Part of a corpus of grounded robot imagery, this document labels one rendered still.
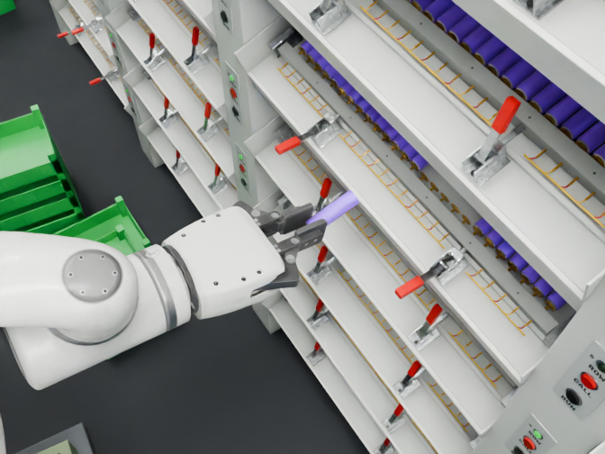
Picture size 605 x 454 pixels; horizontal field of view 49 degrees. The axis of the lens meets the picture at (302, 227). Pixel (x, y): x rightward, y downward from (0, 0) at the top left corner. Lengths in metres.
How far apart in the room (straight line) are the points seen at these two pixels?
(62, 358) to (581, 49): 0.48
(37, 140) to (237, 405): 0.93
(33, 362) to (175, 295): 0.13
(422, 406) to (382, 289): 0.24
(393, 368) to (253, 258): 0.58
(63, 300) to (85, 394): 1.32
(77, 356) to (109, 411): 1.21
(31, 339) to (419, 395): 0.75
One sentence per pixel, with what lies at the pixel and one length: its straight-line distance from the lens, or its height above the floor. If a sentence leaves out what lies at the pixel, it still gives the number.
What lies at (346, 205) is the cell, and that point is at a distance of 0.75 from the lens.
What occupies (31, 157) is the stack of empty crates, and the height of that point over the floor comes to 0.24.
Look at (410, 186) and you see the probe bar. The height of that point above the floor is 0.99.
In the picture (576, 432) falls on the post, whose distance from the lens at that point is 0.79.
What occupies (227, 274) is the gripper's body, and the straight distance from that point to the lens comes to 0.66.
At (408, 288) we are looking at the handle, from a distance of 0.80.
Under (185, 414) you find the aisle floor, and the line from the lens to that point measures 1.79.
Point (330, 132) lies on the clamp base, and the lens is 0.95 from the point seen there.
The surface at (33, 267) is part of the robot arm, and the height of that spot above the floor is 1.22.
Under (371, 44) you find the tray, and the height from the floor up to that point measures 1.16.
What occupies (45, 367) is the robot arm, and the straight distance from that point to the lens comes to 0.63.
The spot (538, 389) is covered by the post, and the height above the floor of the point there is 0.97.
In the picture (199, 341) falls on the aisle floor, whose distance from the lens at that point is 1.86.
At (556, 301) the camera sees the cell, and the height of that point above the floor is 1.00.
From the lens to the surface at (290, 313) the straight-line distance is 1.69.
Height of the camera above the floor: 1.67
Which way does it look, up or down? 56 degrees down
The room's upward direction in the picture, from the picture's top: straight up
